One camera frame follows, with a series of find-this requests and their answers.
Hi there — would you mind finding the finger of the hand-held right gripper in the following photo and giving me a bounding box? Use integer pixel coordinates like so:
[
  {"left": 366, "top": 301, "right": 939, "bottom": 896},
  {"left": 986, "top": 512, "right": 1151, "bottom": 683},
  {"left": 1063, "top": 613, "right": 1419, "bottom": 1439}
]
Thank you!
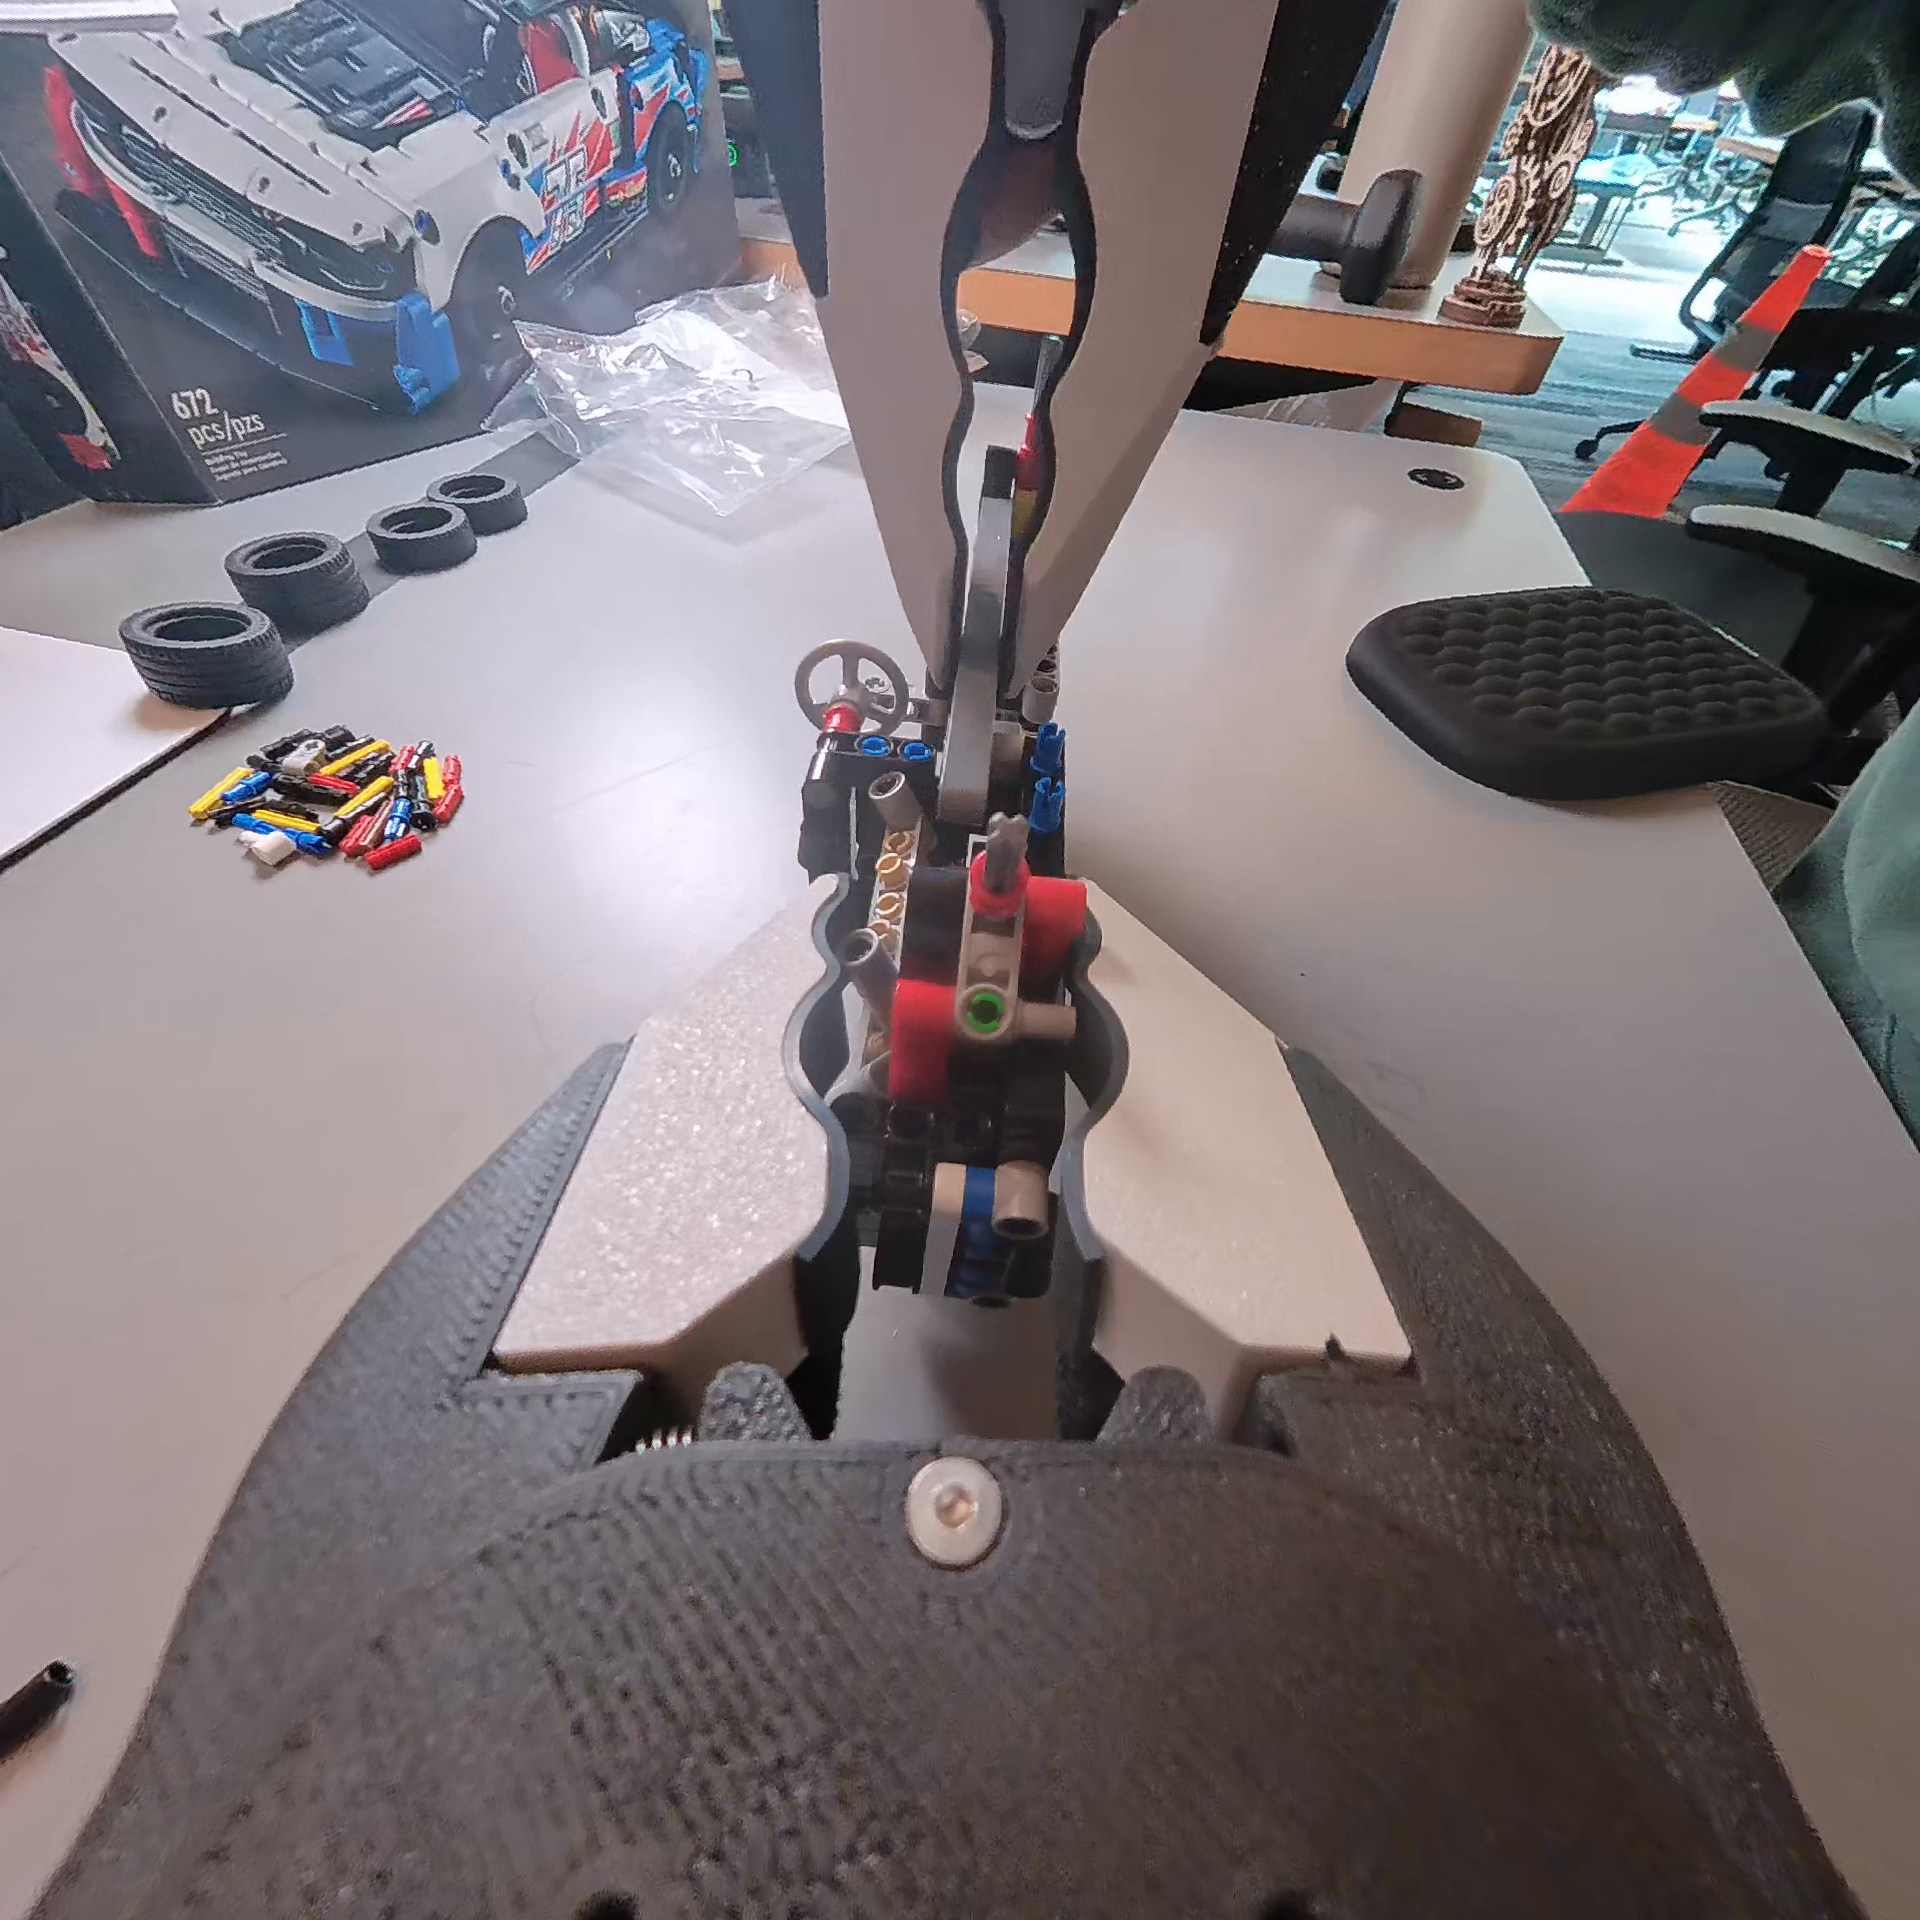
[
  {"left": 1017, "top": 0, "right": 1281, "bottom": 688},
  {"left": 815, "top": 0, "right": 994, "bottom": 688}
]

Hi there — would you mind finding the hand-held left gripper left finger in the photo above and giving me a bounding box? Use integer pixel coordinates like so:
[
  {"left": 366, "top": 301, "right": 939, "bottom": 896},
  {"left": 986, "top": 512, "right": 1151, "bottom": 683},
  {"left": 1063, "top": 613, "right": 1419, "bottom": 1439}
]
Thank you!
[{"left": 491, "top": 878, "right": 856, "bottom": 1427}]

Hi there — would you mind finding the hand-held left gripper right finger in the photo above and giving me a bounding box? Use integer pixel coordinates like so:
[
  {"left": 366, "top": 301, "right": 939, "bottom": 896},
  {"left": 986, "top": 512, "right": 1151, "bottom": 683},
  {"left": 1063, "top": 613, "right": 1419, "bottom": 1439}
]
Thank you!
[{"left": 1054, "top": 879, "right": 1417, "bottom": 1443}]

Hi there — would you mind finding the lego car chassis assembly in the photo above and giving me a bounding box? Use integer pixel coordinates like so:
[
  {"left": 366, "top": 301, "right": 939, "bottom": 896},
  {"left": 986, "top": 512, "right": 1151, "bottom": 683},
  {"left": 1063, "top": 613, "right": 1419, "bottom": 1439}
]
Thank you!
[{"left": 791, "top": 336, "right": 1094, "bottom": 1310}]

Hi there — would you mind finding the dark grey lego beam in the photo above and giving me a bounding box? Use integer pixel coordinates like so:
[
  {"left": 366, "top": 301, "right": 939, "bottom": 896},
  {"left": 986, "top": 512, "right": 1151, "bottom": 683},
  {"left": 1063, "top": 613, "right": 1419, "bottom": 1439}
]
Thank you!
[{"left": 931, "top": 447, "right": 1040, "bottom": 842}]

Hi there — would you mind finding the pile of colourful lego pins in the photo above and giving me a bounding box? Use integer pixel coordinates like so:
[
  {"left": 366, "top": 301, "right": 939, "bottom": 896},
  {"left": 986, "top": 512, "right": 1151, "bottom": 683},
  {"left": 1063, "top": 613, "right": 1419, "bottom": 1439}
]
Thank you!
[{"left": 186, "top": 727, "right": 463, "bottom": 874}]

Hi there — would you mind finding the lego car set box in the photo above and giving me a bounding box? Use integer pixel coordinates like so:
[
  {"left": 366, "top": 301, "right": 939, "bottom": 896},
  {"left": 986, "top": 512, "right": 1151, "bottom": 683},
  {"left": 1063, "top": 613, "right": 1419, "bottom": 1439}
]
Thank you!
[{"left": 0, "top": 0, "right": 739, "bottom": 508}]

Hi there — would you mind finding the black dumbbell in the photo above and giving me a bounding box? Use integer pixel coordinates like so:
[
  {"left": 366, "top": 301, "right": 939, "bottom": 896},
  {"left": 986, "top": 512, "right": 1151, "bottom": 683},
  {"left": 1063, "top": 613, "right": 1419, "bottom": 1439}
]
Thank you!
[{"left": 1303, "top": 166, "right": 1426, "bottom": 304}]

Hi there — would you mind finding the wood edged table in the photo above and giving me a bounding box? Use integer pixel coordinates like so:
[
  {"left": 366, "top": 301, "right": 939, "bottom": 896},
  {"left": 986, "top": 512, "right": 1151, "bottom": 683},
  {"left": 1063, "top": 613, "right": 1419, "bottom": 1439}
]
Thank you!
[{"left": 735, "top": 224, "right": 1565, "bottom": 440}]

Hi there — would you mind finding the clear plastic bag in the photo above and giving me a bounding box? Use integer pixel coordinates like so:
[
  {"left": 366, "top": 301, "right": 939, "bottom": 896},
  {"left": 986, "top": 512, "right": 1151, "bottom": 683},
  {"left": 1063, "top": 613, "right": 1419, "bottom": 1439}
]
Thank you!
[{"left": 514, "top": 282, "right": 856, "bottom": 522}]

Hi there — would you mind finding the wooden gear model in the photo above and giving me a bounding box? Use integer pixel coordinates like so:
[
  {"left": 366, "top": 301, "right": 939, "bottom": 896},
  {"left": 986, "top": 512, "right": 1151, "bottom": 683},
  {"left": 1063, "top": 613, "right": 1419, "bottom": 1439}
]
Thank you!
[{"left": 1437, "top": 40, "right": 1600, "bottom": 326}]

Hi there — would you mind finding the orange traffic cone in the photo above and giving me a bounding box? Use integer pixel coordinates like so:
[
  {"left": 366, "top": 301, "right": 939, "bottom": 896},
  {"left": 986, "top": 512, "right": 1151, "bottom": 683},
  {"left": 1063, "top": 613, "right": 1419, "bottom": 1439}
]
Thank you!
[{"left": 1558, "top": 245, "right": 1833, "bottom": 522}]

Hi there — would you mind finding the black office chair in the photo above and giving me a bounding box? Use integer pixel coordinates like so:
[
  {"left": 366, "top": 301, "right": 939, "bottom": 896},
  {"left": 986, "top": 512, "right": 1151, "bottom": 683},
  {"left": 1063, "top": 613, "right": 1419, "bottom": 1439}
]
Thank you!
[{"left": 1632, "top": 102, "right": 1883, "bottom": 366}]

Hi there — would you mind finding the black dimpled cushion pad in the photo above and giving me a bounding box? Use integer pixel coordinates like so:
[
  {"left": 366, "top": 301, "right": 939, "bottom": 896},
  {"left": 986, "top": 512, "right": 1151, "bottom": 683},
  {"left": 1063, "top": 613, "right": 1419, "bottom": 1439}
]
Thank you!
[{"left": 1343, "top": 586, "right": 1833, "bottom": 799}]

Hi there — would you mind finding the grey armrest office chair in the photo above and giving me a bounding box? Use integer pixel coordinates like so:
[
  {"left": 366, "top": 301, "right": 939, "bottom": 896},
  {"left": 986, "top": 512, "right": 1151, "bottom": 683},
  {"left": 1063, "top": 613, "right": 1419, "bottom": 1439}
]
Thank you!
[{"left": 1681, "top": 346, "right": 1920, "bottom": 722}]

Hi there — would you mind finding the person's green clothing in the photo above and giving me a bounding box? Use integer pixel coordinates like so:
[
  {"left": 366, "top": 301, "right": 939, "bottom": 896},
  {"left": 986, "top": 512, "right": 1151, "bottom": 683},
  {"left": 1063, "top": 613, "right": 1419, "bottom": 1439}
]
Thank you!
[{"left": 1769, "top": 732, "right": 1920, "bottom": 1150}]

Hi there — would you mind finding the white flat board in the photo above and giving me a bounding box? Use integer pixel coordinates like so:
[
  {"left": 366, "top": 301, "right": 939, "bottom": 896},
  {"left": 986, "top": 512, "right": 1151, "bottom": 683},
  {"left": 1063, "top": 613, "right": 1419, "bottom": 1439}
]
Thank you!
[{"left": 0, "top": 621, "right": 274, "bottom": 866}]

